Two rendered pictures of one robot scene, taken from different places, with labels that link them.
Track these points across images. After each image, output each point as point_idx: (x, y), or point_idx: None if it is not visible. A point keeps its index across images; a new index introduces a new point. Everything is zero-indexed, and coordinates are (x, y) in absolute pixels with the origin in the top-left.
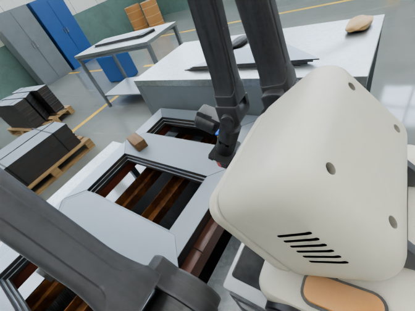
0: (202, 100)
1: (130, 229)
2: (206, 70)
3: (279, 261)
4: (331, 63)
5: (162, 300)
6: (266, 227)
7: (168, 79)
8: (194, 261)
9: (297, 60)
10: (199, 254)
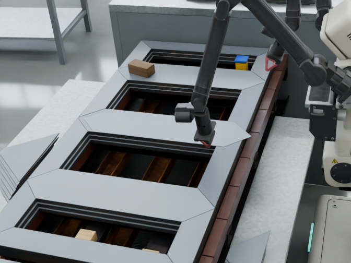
0: (204, 32)
1: (188, 124)
2: (211, 1)
3: (344, 52)
4: (334, 5)
5: (314, 58)
6: (344, 33)
7: (165, 6)
8: (256, 137)
9: (307, 0)
10: (258, 133)
